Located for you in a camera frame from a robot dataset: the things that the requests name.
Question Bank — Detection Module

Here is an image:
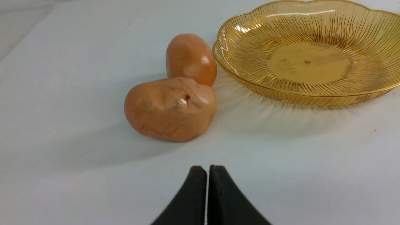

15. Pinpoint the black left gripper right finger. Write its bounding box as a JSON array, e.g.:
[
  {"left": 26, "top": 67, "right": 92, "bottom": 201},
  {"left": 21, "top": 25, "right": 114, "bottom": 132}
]
[{"left": 207, "top": 165, "right": 270, "bottom": 225}]

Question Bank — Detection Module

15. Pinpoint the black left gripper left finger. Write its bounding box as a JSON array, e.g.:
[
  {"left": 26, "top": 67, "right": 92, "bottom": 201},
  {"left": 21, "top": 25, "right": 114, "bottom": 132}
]
[{"left": 152, "top": 166, "right": 207, "bottom": 225}]

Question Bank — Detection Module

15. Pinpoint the orange toy potato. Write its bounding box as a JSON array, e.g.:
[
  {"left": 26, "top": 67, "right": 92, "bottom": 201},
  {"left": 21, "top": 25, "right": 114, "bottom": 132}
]
[
  {"left": 165, "top": 34, "right": 217, "bottom": 87},
  {"left": 124, "top": 77, "right": 218, "bottom": 142}
]

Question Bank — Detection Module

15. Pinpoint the amber ribbed plastic plate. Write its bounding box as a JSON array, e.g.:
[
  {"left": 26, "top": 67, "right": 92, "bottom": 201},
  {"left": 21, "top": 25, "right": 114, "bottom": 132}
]
[{"left": 212, "top": 0, "right": 400, "bottom": 106}]

